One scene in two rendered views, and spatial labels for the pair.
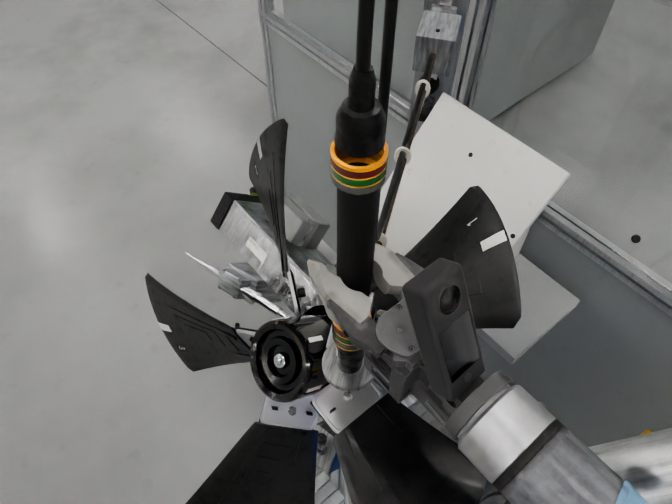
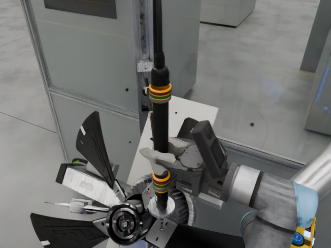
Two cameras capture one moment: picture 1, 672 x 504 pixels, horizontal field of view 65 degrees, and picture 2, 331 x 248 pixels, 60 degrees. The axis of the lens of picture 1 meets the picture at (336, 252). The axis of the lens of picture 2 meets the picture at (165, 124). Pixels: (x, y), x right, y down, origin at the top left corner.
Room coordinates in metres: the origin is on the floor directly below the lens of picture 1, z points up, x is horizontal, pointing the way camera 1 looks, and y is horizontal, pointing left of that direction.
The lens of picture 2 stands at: (-0.16, 0.16, 1.92)
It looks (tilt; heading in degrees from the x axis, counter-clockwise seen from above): 36 degrees down; 338
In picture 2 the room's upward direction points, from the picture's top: straight up
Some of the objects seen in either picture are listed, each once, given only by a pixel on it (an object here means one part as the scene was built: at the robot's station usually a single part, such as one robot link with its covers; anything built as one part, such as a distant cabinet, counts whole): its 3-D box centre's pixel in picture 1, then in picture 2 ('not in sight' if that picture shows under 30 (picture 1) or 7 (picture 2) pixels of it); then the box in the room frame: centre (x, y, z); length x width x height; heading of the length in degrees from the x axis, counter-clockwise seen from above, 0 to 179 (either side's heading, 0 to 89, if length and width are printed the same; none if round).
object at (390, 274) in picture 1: (379, 273); (169, 148); (0.32, -0.04, 1.48); 0.09 x 0.03 x 0.06; 29
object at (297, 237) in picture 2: not in sight; (296, 237); (0.18, -0.44, 1.08); 0.04 x 0.04 x 0.02
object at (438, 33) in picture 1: (437, 41); (145, 73); (0.90, -0.19, 1.38); 0.10 x 0.07 x 0.08; 164
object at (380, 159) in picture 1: (358, 163); (160, 92); (0.30, -0.02, 1.64); 0.04 x 0.04 x 0.03
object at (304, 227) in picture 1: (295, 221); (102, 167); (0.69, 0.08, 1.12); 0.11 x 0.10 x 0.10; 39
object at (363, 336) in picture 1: (369, 323); (176, 163); (0.24, -0.03, 1.50); 0.09 x 0.05 x 0.02; 50
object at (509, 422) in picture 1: (504, 426); (243, 183); (0.16, -0.14, 1.48); 0.08 x 0.05 x 0.08; 129
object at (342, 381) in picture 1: (352, 341); (161, 192); (0.31, -0.02, 1.34); 0.09 x 0.07 x 0.10; 164
